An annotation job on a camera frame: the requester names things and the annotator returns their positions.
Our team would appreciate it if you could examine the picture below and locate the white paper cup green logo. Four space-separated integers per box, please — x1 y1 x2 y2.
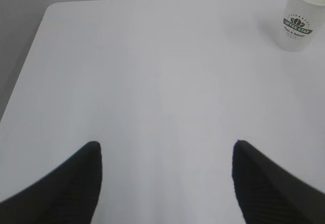
278 0 324 52

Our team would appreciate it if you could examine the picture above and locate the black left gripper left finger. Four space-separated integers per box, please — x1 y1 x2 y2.
1 141 102 223

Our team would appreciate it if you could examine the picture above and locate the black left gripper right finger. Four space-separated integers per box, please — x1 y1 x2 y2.
232 140 324 223

